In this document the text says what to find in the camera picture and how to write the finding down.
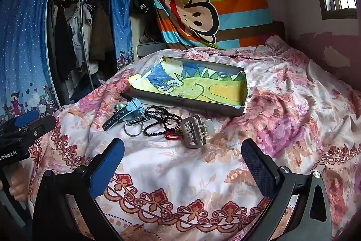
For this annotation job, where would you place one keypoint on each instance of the floral bedsheet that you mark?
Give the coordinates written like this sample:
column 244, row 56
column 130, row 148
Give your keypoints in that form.
column 282, row 88

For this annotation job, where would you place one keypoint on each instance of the blue wristwatch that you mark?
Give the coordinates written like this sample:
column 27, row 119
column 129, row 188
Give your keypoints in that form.
column 124, row 114

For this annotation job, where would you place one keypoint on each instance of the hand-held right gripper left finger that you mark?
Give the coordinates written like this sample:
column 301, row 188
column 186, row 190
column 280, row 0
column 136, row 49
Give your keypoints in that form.
column 110, row 162

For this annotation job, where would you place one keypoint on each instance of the silver hoop rings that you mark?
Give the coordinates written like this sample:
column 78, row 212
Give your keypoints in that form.
column 132, row 122

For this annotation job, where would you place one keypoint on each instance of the white cabinet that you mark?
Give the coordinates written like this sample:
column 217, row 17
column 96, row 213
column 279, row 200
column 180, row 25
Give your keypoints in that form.
column 148, row 48

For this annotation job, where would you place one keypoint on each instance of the grey tray with dinosaur drawing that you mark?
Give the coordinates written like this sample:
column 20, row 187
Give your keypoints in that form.
column 197, row 83

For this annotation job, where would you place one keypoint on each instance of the black cap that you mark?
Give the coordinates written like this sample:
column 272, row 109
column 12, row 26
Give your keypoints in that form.
column 141, row 2

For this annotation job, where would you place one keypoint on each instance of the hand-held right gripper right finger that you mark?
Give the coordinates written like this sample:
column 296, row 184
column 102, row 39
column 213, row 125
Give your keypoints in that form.
column 256, row 170

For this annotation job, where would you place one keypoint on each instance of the person's left hand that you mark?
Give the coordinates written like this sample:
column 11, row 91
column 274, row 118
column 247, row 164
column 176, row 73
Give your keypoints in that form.
column 18, row 187

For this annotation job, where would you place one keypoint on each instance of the beige hair claw clip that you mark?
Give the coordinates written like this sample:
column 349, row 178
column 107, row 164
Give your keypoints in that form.
column 194, row 131

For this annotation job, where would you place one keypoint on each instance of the narrow blue dotted curtain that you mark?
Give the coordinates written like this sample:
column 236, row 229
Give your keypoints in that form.
column 121, row 18

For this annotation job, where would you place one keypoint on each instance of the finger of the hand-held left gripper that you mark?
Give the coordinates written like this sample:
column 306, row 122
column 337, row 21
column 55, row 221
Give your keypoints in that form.
column 26, row 118
column 42, row 126

